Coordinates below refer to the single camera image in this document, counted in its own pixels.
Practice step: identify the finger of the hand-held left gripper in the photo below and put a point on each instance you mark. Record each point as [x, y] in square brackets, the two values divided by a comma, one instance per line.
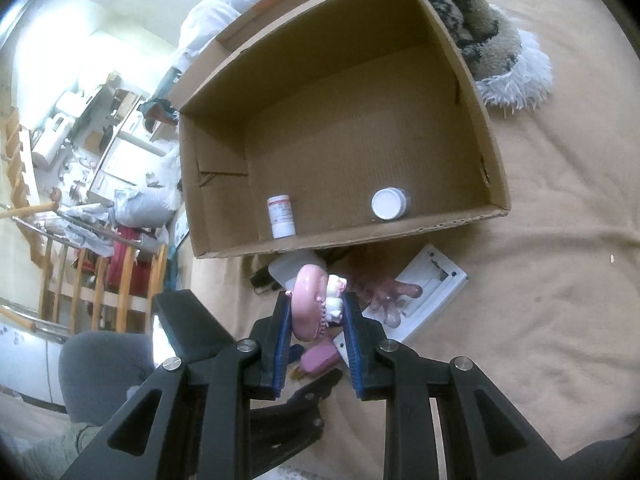
[295, 420]

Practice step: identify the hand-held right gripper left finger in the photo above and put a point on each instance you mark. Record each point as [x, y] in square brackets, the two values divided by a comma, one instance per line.
[281, 345]

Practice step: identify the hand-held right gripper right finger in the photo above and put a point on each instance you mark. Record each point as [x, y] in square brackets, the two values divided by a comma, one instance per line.
[352, 345]

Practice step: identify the pink ice cream bar toy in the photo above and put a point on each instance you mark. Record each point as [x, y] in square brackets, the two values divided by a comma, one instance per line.
[320, 360]

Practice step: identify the translucent pink hair claw clip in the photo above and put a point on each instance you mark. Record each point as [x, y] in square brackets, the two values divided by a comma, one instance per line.
[395, 292]

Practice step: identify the brown cardboard box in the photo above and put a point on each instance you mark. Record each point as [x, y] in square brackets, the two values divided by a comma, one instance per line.
[350, 125]

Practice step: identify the red bag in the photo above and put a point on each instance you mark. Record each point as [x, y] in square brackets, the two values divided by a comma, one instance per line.
[127, 260]

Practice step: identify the white printed card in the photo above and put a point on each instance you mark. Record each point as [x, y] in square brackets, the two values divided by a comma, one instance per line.
[435, 280]

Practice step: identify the person's left leg grey trousers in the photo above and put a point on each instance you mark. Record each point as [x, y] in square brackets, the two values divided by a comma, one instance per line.
[100, 375]

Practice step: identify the person's leg grey trousers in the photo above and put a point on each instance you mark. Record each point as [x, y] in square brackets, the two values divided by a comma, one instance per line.
[100, 375]
[605, 460]

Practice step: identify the wooden stair railing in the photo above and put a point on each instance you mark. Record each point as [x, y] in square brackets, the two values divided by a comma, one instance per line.
[75, 285]

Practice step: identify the white pill bottle red label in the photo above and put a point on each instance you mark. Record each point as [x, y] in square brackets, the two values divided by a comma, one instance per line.
[281, 217]

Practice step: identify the white plastic bag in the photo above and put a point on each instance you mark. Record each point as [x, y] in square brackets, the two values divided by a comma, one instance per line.
[145, 205]

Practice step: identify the clear jar with white lid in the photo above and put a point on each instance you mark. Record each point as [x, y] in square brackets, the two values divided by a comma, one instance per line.
[387, 205]

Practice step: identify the white cabinet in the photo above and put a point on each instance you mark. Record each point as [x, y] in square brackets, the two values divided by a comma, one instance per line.
[125, 160]

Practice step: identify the beige bed sheet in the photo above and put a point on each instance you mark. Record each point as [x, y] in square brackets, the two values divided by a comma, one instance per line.
[550, 260]

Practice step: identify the white appliance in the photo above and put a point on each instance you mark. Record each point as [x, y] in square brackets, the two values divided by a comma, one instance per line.
[50, 142]

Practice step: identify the person's right leg grey trousers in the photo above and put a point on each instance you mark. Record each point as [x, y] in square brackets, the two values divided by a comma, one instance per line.
[605, 460]

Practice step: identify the white duvet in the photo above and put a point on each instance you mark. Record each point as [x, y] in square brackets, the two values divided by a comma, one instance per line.
[225, 5]

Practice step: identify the leopard print fuzzy plush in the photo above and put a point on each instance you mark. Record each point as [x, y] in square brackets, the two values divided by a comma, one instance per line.
[475, 25]

